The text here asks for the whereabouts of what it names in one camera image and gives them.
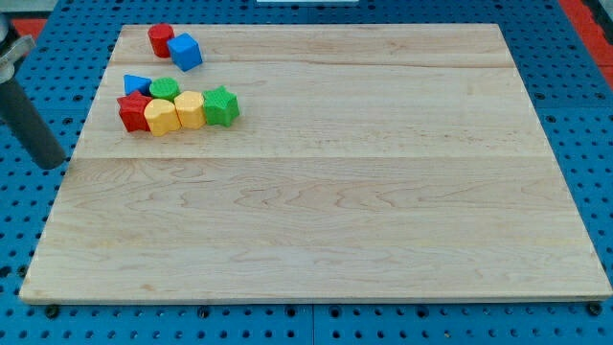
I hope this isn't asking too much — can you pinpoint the red star block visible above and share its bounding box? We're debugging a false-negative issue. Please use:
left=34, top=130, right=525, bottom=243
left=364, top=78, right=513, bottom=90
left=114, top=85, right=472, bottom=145
left=117, top=90, right=152, bottom=132

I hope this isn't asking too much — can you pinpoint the green cylinder block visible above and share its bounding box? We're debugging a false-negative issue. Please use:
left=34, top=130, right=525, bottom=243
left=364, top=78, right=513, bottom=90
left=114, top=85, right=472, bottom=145
left=148, top=77, right=181, bottom=102

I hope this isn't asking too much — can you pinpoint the green star block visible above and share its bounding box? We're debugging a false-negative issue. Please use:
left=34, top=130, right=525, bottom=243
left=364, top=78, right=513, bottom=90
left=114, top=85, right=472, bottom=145
left=202, top=85, right=239, bottom=127

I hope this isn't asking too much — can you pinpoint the blue cube block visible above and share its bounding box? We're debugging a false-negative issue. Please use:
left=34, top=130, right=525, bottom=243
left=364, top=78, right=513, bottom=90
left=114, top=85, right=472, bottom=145
left=167, top=33, right=203, bottom=72

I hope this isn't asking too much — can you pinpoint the yellow heart block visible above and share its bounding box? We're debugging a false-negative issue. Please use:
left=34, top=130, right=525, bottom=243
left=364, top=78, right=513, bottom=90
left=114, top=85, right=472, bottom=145
left=144, top=99, right=181, bottom=136

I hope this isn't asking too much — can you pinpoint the red cylinder block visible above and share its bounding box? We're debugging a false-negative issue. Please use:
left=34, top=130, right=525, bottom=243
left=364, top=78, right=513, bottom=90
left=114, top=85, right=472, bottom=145
left=148, top=23, right=174, bottom=58

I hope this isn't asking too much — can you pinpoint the wooden board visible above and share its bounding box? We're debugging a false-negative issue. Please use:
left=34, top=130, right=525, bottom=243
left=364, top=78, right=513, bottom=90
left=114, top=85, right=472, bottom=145
left=20, top=24, right=612, bottom=305

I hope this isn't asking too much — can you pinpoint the yellow hexagon block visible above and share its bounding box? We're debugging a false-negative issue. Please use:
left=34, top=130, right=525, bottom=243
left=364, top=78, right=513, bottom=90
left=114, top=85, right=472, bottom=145
left=174, top=91, right=206, bottom=129

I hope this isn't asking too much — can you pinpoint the blue triangle block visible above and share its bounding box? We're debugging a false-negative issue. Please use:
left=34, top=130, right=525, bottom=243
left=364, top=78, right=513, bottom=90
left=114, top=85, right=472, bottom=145
left=124, top=74, right=152, bottom=96

